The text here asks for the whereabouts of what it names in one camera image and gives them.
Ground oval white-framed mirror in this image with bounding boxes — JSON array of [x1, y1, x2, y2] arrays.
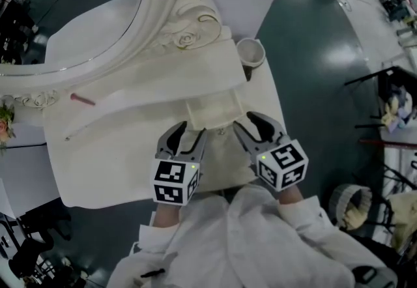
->
[[0, 0, 183, 85]]

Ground person's right forearm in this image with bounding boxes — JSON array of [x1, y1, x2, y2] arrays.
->
[[276, 187, 388, 271]]

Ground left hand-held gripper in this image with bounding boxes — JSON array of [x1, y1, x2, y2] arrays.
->
[[150, 121, 209, 207]]

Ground white ornate dressing table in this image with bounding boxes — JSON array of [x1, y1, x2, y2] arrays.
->
[[0, 0, 287, 209]]

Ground woven round basket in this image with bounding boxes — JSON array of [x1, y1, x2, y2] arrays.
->
[[328, 183, 374, 232]]

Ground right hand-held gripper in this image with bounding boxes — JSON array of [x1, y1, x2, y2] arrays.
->
[[233, 111, 309, 192]]

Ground pink flower bouquet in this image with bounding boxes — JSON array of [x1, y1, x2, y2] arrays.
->
[[0, 102, 16, 151]]

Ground round white bowl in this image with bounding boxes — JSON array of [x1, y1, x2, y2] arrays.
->
[[236, 38, 265, 82]]

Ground pink lipstick tube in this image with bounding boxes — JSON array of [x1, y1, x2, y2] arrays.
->
[[70, 93, 96, 107]]

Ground person's white shirt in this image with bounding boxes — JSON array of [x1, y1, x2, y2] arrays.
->
[[107, 184, 400, 288]]

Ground black office chair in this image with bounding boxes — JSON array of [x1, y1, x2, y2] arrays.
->
[[0, 207, 72, 281]]

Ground person's left forearm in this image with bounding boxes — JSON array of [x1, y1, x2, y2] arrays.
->
[[133, 203, 182, 257]]

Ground small white drawer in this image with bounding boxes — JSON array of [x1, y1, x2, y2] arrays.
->
[[185, 89, 245, 136]]

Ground black bin of plush toys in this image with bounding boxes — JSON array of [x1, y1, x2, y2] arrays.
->
[[377, 66, 417, 133]]

